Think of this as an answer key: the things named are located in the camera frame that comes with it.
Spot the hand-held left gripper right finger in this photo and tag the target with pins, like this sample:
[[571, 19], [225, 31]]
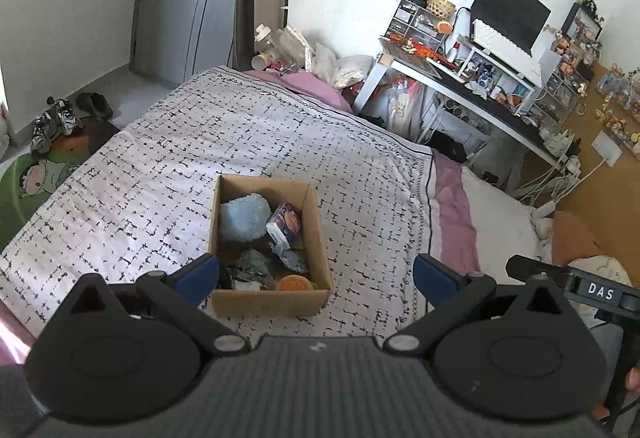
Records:
[[435, 275]]

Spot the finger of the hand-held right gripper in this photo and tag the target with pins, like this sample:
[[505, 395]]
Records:
[[525, 265]]

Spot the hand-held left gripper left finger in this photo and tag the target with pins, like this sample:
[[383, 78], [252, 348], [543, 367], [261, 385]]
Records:
[[197, 278]]

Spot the black crinkled bag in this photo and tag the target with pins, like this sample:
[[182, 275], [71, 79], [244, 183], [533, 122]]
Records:
[[250, 268]]

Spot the light blue plush toy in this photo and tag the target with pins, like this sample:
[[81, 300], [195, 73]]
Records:
[[242, 218]]

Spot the brown cardboard box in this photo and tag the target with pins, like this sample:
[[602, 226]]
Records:
[[270, 305]]

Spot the blue white tissue pack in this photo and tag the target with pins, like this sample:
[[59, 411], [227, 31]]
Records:
[[285, 228]]

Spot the person's right hand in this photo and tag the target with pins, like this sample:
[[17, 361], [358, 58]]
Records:
[[634, 379]]

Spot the light patterned cloth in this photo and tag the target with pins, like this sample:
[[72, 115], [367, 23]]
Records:
[[600, 268]]

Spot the white pillow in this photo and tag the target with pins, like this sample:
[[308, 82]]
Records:
[[500, 213]]

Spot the orange burger plush toy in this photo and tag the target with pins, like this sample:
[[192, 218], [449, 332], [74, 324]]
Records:
[[294, 283]]

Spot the white black patterned blanket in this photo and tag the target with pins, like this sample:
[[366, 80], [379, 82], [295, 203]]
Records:
[[200, 143]]

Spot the white desk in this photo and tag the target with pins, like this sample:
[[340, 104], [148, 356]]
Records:
[[480, 105]]

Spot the plastic bags under desk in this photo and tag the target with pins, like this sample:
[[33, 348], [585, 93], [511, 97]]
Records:
[[407, 105]]

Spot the clear acrylic drawers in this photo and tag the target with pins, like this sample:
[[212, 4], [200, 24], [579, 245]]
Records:
[[562, 93]]

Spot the green cartoon floor mat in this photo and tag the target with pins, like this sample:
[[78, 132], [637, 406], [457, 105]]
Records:
[[35, 183]]

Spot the row of small figurines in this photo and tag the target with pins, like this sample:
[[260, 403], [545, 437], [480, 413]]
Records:
[[620, 103]]

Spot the white desk shelf riser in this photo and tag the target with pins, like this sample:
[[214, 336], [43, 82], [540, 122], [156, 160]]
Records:
[[497, 73]]

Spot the pair of dark slippers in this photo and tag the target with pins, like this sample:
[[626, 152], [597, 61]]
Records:
[[95, 104]]

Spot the person's grey clothing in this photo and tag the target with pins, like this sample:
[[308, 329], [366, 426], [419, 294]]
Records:
[[17, 408]]

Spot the paper cup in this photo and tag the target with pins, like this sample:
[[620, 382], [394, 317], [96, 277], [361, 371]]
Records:
[[258, 63]]

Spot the white keyboard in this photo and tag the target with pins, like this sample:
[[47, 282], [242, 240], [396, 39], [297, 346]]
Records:
[[500, 38]]

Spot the white crumpled bags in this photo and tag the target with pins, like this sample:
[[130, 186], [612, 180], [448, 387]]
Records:
[[340, 65]]

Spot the clear drawer organizer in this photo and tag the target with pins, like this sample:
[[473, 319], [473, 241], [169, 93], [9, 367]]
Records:
[[417, 20]]

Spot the black computer monitor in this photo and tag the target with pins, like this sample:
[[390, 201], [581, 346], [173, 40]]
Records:
[[510, 8]]

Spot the woven wicker basket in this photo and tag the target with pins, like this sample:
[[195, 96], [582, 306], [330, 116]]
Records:
[[441, 7]]

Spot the black picture frame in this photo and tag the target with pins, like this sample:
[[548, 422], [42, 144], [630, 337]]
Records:
[[582, 25]]

